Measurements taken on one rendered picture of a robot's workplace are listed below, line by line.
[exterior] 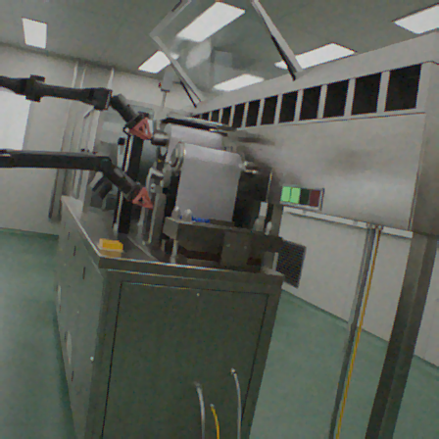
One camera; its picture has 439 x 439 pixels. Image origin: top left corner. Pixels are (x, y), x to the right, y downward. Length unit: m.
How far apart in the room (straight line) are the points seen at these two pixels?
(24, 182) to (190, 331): 5.87
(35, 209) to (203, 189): 5.64
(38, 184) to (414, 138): 6.45
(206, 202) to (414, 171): 0.87
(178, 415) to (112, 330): 0.42
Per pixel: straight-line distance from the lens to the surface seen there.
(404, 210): 1.17
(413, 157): 1.18
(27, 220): 7.25
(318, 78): 1.62
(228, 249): 1.57
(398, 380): 1.41
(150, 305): 1.49
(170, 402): 1.66
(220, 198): 1.77
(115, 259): 1.42
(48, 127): 7.21
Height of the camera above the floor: 1.15
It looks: 3 degrees down
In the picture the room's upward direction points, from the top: 10 degrees clockwise
